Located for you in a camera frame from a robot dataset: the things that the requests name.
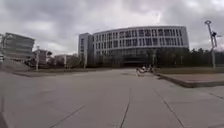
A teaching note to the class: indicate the group of people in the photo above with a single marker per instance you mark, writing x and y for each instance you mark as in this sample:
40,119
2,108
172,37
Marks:
145,69

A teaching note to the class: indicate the large curved white building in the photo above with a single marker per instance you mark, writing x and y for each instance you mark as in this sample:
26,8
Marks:
140,41

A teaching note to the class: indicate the grey paved plaza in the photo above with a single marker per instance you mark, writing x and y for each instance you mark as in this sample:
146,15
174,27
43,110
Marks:
100,100

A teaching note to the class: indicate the low buildings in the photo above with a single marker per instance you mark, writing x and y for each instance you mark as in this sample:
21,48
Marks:
53,59

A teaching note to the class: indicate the pale pole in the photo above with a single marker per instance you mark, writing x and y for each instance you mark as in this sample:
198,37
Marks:
37,58

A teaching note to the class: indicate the raised stone platform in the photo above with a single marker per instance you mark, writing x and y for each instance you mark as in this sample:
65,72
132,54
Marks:
193,79

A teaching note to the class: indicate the row of dark trees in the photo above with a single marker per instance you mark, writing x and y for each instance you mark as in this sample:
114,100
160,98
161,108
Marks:
196,57

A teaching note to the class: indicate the grey multistorey building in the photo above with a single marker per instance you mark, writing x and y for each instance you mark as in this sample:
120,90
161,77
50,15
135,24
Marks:
18,46

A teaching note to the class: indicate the tall lamp pole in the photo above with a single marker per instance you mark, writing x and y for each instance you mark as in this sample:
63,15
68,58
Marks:
212,43

